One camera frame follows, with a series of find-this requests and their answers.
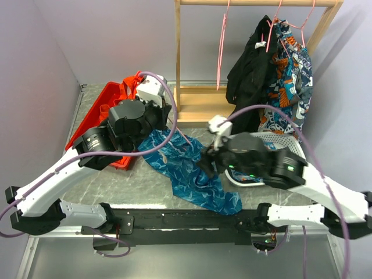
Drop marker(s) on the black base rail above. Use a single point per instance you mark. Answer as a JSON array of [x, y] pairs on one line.
[[172, 226]]

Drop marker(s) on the blue orange patterned shorts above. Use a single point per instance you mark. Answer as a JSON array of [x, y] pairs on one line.
[[290, 90]]

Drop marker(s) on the white perforated basket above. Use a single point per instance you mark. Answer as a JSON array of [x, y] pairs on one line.
[[273, 142]]

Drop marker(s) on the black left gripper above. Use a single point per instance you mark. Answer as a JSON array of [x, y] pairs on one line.
[[163, 112]]

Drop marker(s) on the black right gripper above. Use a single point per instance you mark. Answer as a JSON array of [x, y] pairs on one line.
[[204, 163]]

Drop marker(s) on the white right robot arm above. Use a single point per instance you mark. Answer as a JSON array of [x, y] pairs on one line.
[[344, 212]]

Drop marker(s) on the wooden clothes rack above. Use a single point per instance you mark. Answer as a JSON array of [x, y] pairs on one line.
[[197, 104]]

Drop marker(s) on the blue floral shorts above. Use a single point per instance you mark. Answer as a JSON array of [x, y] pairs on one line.
[[243, 180]]

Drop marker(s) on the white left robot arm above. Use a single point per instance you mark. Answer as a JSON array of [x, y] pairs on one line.
[[39, 208]]

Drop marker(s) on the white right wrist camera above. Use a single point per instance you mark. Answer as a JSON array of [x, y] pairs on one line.
[[221, 128]]

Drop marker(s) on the pink wire hanger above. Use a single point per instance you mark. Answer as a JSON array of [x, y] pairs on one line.
[[274, 32], [183, 135], [301, 28], [221, 45]]

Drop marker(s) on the black shorts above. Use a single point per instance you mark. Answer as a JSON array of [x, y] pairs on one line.
[[249, 78]]

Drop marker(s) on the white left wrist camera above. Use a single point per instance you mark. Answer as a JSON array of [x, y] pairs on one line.
[[150, 89]]

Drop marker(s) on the blue leaf-print shorts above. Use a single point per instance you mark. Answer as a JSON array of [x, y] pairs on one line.
[[177, 161]]

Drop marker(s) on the red plastic bin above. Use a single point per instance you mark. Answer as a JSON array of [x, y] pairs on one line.
[[89, 112]]

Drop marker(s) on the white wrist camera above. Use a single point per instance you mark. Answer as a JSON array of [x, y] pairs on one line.
[[150, 89], [221, 128]]

